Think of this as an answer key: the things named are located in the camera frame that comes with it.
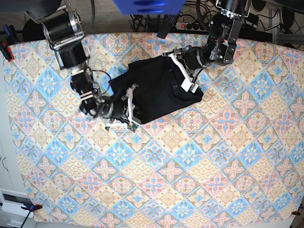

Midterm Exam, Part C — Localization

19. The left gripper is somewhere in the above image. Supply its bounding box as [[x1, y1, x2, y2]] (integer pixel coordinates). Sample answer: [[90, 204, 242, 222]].
[[162, 46, 209, 93]]

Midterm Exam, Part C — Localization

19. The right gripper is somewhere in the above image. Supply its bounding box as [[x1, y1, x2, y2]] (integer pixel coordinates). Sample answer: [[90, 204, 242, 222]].
[[95, 84, 139, 132]]

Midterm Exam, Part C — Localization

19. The black T-shirt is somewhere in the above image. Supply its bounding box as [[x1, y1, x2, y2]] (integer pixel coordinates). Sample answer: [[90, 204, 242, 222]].
[[110, 56, 203, 124]]

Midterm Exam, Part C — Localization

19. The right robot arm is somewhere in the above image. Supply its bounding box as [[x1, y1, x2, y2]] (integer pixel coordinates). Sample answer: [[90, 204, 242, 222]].
[[25, 0, 141, 132]]

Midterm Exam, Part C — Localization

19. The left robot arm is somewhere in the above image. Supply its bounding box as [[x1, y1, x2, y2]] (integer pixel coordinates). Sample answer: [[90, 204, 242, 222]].
[[162, 0, 250, 93]]

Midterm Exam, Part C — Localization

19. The white power strip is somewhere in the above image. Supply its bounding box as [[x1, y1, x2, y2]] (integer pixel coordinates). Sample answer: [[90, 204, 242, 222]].
[[175, 22, 205, 31]]

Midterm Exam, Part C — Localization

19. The patterned tablecloth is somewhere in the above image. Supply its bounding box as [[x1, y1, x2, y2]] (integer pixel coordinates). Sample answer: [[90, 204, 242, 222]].
[[4, 40, 304, 228]]

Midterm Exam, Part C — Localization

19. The blue clamp top left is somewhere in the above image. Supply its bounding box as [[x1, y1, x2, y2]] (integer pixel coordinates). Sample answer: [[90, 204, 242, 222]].
[[0, 24, 15, 62]]

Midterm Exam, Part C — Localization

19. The blue clamp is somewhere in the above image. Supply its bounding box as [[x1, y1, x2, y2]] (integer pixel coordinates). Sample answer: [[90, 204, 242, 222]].
[[0, 24, 15, 62], [20, 203, 43, 228]]

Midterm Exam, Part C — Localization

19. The blue clamp bottom left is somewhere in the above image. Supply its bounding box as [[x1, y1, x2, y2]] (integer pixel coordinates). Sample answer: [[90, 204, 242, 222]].
[[20, 203, 43, 228]]

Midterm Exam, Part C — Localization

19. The white cabinet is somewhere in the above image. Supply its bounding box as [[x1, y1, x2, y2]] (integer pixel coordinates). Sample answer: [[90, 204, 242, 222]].
[[0, 59, 29, 228]]

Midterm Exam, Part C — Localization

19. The black perforated bracket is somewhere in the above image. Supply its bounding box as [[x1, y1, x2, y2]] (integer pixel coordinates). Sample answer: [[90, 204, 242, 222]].
[[157, 15, 178, 39]]

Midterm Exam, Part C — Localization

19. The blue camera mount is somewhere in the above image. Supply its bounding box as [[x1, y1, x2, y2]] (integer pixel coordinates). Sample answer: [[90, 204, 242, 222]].
[[113, 0, 186, 15]]

